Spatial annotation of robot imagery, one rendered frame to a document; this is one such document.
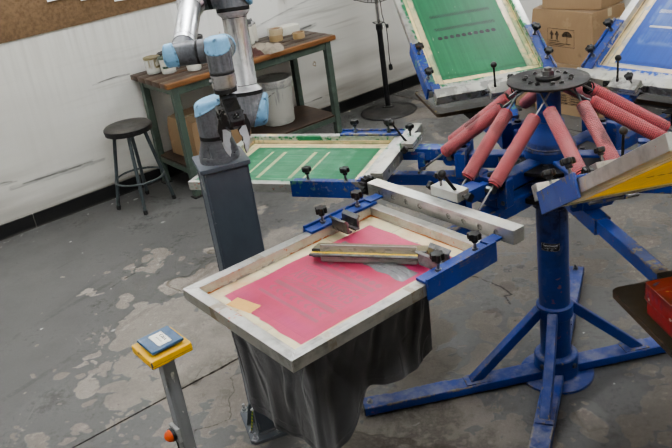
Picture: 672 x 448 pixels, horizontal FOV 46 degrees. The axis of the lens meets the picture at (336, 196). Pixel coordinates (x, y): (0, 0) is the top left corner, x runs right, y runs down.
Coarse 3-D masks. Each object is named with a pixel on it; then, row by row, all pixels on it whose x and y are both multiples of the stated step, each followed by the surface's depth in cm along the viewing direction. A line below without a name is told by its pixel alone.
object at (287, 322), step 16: (368, 272) 246; (384, 288) 236; (352, 304) 230; (368, 304) 229; (272, 320) 228; (288, 320) 227; (304, 320) 226; (320, 320) 225; (336, 320) 223; (288, 336) 219; (304, 336) 218
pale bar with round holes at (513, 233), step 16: (368, 192) 293; (384, 192) 285; (400, 192) 279; (416, 192) 277; (416, 208) 274; (432, 208) 267; (448, 208) 261; (464, 208) 260; (464, 224) 257; (480, 224) 253; (496, 224) 246; (512, 224) 244; (512, 240) 242
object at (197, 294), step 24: (360, 216) 281; (384, 216) 278; (408, 216) 272; (288, 240) 267; (312, 240) 269; (456, 240) 252; (240, 264) 255; (264, 264) 259; (192, 288) 245; (216, 288) 249; (408, 288) 227; (216, 312) 230; (360, 312) 219; (384, 312) 220; (240, 336) 222; (264, 336) 214; (336, 336) 210; (288, 360) 203; (312, 360) 207
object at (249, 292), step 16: (352, 240) 268; (368, 240) 267; (384, 240) 265; (400, 240) 264; (304, 256) 262; (272, 272) 255; (288, 272) 254; (240, 288) 248; (256, 288) 247; (272, 304) 236
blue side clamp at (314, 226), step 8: (360, 200) 285; (344, 208) 281; (352, 208) 281; (360, 208) 280; (328, 216) 277; (336, 216) 277; (312, 224) 273; (320, 224) 273; (328, 224) 272; (312, 232) 268
